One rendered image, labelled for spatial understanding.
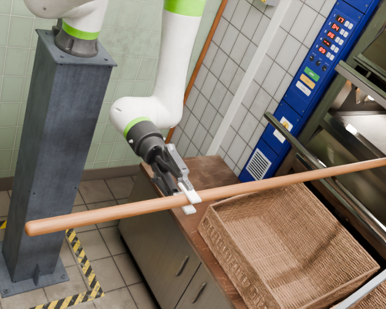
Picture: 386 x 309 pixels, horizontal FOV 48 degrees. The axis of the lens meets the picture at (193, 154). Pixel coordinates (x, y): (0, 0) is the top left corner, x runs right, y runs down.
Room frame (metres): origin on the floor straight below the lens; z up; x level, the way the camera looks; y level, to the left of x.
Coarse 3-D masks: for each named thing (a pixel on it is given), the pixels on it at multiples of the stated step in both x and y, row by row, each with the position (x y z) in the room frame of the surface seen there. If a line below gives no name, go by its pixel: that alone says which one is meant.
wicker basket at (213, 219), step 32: (256, 192) 1.61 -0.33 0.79; (224, 224) 1.37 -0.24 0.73; (256, 224) 1.64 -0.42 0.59; (320, 224) 1.59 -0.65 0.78; (224, 256) 1.31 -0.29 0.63; (256, 256) 1.44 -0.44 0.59; (288, 256) 1.53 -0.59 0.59; (320, 256) 1.50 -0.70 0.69; (352, 256) 1.46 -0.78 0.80; (256, 288) 1.17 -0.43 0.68; (288, 288) 1.34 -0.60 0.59; (320, 288) 1.42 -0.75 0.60; (352, 288) 1.34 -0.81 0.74
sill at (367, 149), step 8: (328, 112) 1.84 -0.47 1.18; (328, 120) 1.81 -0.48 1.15; (336, 120) 1.79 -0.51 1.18; (344, 120) 1.83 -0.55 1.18; (336, 128) 1.78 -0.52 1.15; (344, 128) 1.76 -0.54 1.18; (352, 128) 1.78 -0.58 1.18; (344, 136) 1.74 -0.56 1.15; (352, 136) 1.72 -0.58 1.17; (360, 136) 1.74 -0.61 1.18; (352, 144) 1.71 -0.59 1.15; (360, 144) 1.69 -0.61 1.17; (368, 144) 1.70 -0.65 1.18; (360, 152) 1.67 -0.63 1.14; (368, 152) 1.66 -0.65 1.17; (376, 152) 1.66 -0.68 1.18; (384, 168) 1.59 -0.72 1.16
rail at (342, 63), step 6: (342, 60) 1.73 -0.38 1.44; (342, 66) 1.71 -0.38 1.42; (348, 66) 1.70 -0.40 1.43; (354, 72) 1.67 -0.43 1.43; (360, 78) 1.65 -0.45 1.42; (366, 78) 1.63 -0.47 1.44; (366, 84) 1.62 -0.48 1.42; (372, 84) 1.61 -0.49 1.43; (378, 90) 1.59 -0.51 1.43; (384, 96) 1.56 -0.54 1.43
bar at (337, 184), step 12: (276, 120) 1.54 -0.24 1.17; (288, 132) 1.49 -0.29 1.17; (300, 144) 1.44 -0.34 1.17; (312, 156) 1.39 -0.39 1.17; (324, 168) 1.35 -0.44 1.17; (336, 180) 1.31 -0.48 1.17; (348, 192) 1.27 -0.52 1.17; (360, 204) 1.23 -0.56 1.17; (372, 216) 1.19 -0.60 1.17; (384, 228) 1.16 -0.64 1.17; (384, 276) 1.04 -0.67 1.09; (360, 288) 1.01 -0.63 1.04; (372, 288) 1.01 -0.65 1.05; (348, 300) 0.97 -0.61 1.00
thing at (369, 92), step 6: (336, 66) 1.72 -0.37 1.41; (342, 72) 1.69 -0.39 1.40; (348, 72) 1.68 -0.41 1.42; (348, 78) 1.67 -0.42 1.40; (354, 78) 1.66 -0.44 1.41; (354, 84) 1.65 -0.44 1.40; (360, 84) 1.63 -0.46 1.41; (366, 90) 1.61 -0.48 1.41; (372, 90) 1.60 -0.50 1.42; (372, 96) 1.59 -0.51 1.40; (378, 96) 1.57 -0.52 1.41; (378, 102) 1.56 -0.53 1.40; (384, 102) 1.55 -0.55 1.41
